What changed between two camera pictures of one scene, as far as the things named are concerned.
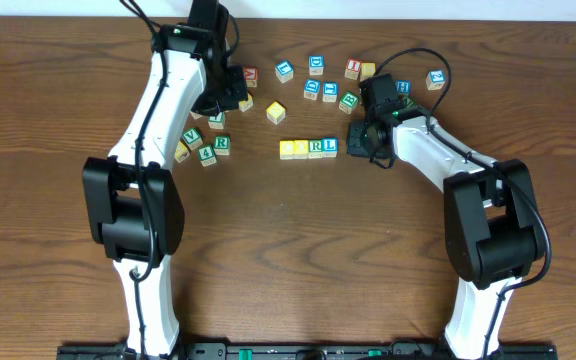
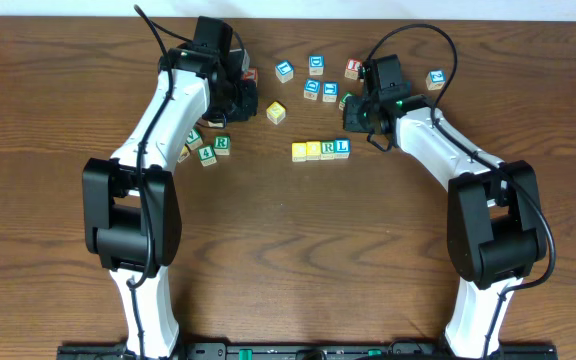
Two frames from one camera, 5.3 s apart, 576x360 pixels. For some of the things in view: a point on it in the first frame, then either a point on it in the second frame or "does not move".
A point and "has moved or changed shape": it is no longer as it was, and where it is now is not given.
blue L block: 330,147 has moved or changed shape
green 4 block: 207,155 does not move
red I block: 352,68 does not move
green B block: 348,102 does not move
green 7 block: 217,122 does not move
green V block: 192,138 does not move
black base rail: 307,350 does not move
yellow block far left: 181,152 does not move
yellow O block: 301,149 → 313,150
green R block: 315,148 → 327,150
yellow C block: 286,149 → 298,152
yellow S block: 275,112 does not move
